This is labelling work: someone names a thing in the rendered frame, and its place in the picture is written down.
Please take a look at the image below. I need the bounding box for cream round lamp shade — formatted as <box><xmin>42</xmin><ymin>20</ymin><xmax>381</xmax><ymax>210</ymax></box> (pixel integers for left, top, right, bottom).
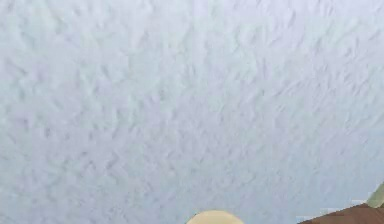
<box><xmin>185</xmin><ymin>209</ymin><xmax>246</xmax><ymax>224</ymax></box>

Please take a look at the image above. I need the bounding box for brown wooden table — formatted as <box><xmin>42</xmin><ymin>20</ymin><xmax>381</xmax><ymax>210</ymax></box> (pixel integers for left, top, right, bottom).
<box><xmin>296</xmin><ymin>203</ymin><xmax>384</xmax><ymax>224</ymax></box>

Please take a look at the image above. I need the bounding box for pale green object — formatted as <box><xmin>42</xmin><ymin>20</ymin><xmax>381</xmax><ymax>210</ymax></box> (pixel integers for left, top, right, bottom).
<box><xmin>366</xmin><ymin>181</ymin><xmax>384</xmax><ymax>209</ymax></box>

